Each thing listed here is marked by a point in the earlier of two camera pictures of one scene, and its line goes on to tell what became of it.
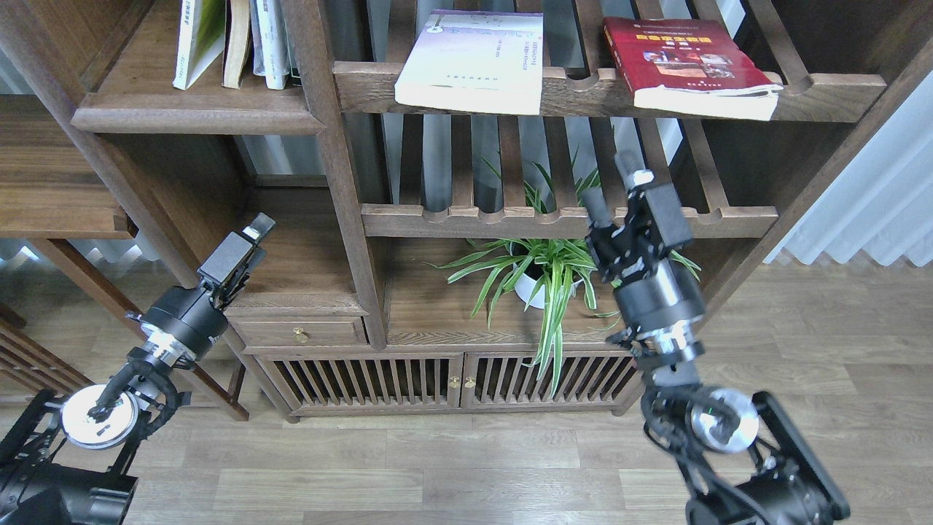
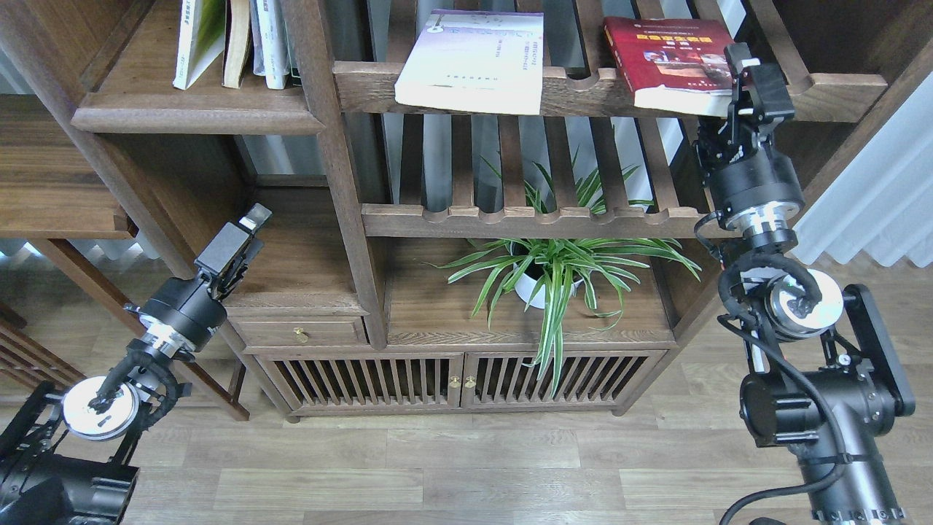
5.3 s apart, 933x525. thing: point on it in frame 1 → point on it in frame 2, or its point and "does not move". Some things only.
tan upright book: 236,27 does not move
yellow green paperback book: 200,39 does not move
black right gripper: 652,292 → 748,179
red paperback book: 692,66 does not move
